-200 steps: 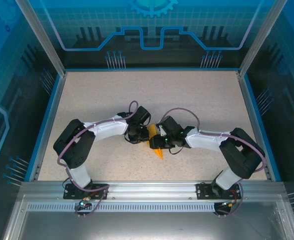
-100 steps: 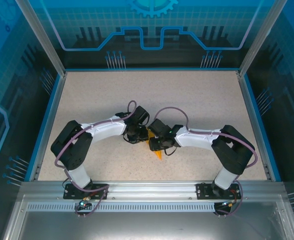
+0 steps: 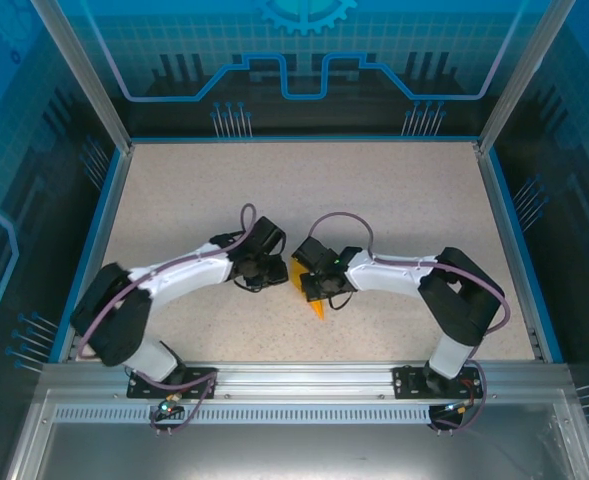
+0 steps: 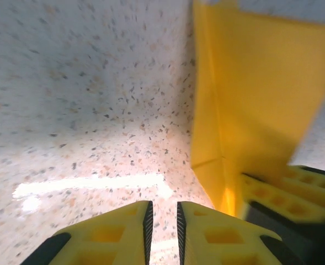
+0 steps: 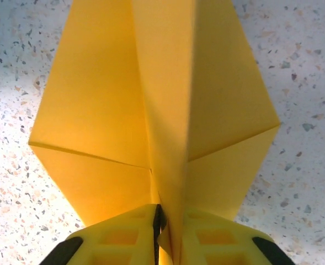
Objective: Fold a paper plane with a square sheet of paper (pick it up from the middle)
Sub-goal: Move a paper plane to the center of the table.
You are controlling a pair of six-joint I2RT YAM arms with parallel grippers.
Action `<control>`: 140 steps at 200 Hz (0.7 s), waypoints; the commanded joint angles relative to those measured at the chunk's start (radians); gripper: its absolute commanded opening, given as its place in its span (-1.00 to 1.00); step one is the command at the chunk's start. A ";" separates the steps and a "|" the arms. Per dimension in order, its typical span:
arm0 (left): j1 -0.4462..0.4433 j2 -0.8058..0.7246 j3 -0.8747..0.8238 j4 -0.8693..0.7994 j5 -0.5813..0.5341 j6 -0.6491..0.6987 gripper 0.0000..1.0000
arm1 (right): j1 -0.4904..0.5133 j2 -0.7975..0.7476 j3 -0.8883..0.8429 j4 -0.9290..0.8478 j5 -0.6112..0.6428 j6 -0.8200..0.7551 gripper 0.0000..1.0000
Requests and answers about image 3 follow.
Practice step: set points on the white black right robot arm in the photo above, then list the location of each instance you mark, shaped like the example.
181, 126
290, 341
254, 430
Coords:
389, 272

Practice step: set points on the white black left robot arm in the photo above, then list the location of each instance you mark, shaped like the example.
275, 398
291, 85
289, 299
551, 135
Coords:
189, 272

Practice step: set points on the yellow cloth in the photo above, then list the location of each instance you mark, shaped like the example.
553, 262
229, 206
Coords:
318, 307

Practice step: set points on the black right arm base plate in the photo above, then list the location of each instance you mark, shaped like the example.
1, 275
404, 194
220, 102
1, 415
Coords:
406, 382

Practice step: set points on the aluminium mounting rail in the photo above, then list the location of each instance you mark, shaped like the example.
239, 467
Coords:
299, 380

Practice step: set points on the brushed steel tray panel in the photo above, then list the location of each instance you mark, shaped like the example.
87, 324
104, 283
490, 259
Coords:
294, 450

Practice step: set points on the side rail with blue trim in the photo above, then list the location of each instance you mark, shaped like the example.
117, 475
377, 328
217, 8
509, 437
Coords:
509, 240
100, 240

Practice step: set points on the aluminium frame post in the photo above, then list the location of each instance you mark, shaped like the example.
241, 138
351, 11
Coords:
81, 75
524, 75

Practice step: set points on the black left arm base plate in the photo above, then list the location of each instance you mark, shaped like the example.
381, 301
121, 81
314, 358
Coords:
135, 389

